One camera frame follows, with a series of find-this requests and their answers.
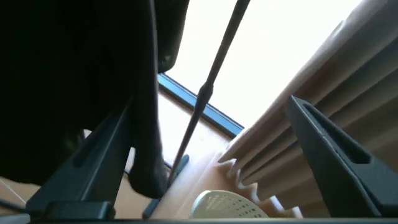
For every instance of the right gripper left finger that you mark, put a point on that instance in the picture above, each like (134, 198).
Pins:
(93, 174)

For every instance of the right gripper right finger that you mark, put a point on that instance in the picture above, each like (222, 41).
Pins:
(339, 174)

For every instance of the heap of clothes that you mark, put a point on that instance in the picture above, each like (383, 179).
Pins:
(77, 77)

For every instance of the white laundry basket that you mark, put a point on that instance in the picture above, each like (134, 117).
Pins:
(224, 205)

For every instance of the black clothes rack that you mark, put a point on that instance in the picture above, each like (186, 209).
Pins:
(203, 93)

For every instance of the brown curtain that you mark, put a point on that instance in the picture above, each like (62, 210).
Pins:
(326, 77)

